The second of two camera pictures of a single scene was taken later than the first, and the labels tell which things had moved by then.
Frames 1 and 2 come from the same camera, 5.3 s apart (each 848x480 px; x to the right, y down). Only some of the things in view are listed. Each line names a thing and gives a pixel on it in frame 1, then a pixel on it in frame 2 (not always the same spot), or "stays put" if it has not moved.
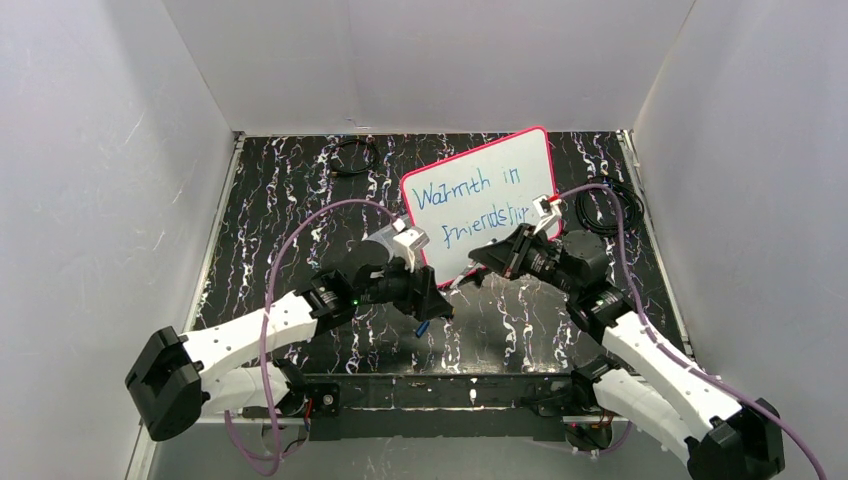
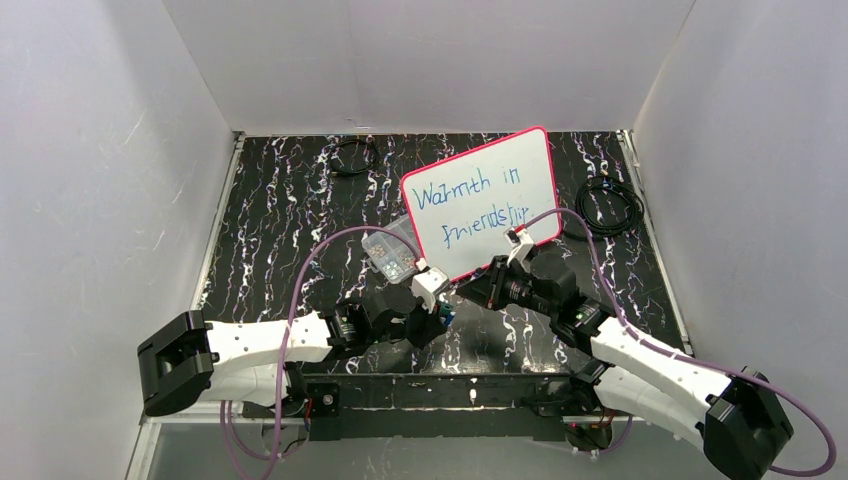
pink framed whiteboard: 467,200 stays put
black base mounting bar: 415,406 stays put
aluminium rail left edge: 144,443 stays put
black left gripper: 417,290 to 424,324
